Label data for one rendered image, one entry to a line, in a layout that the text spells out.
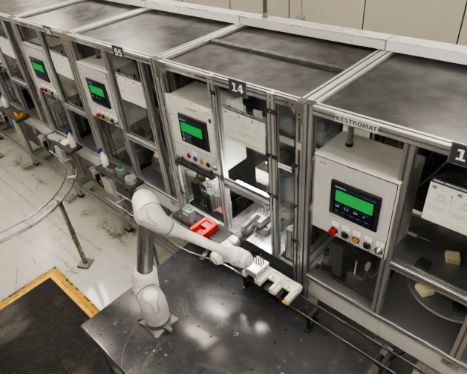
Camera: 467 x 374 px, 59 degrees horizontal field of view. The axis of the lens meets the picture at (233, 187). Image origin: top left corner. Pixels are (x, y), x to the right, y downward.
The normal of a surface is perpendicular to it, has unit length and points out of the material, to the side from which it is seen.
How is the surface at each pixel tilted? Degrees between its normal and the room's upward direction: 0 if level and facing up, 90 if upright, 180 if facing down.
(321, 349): 0
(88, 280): 0
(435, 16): 90
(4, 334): 0
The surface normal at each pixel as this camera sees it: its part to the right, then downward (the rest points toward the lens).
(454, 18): -0.67, 0.49
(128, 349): -0.08, -0.80
